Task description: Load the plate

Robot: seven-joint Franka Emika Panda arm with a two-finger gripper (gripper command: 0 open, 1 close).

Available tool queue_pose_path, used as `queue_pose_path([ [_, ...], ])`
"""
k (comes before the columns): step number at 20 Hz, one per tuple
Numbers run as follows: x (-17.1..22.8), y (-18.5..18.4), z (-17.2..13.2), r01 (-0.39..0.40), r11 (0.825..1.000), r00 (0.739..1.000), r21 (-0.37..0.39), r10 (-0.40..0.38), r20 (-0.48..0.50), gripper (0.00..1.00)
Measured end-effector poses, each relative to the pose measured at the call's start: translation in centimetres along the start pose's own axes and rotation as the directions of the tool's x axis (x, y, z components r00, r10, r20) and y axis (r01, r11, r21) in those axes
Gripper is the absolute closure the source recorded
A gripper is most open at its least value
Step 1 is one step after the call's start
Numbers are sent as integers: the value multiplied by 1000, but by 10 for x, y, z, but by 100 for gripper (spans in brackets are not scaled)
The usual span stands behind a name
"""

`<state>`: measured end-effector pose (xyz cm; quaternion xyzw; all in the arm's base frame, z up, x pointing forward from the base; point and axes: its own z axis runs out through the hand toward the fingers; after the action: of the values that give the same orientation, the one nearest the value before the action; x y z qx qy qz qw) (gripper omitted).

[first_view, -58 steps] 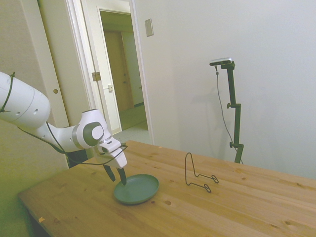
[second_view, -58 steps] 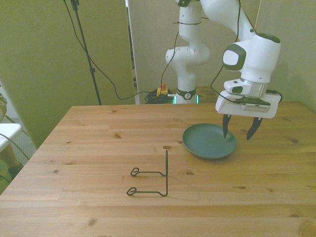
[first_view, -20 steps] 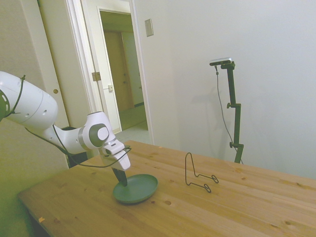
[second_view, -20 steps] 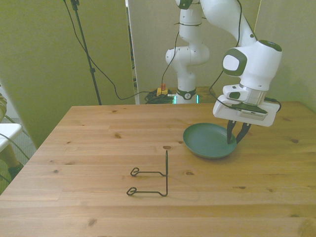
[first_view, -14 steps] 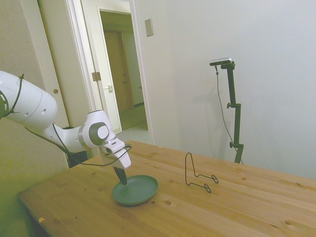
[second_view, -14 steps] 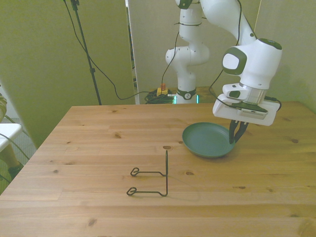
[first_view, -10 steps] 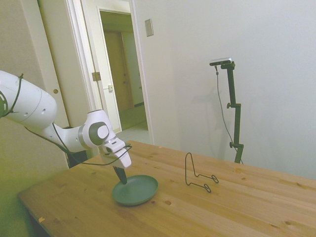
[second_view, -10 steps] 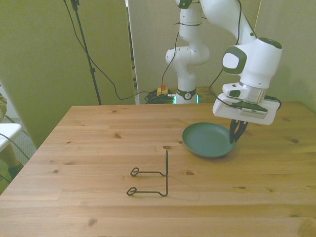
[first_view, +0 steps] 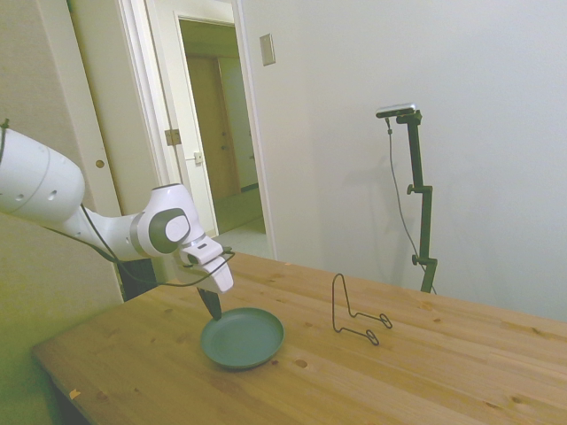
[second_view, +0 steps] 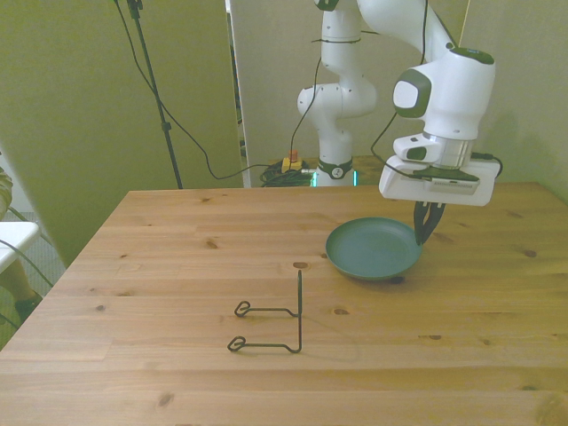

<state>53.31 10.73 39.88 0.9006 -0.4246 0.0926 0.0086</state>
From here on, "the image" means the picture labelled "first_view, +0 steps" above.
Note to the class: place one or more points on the beige light switch plate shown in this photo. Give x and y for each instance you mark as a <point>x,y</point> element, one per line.
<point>267,49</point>

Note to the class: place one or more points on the black heater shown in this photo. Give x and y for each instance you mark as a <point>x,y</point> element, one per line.
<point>137,283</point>

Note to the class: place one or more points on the brown wooden door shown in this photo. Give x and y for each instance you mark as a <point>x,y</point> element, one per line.
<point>208,133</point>

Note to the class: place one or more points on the brass door hinge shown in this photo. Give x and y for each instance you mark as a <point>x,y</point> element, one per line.
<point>173,137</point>

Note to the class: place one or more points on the silver exterior camera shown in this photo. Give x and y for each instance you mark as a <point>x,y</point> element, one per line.
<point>397,110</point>

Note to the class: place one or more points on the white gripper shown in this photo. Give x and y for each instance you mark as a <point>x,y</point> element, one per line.
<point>215,270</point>

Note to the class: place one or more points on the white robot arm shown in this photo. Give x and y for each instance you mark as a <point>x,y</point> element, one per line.
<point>40,181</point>

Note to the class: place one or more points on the teal round plate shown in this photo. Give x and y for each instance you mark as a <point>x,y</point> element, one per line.
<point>239,341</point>

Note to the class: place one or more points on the white door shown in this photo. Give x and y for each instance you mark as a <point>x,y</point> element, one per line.
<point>115,88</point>

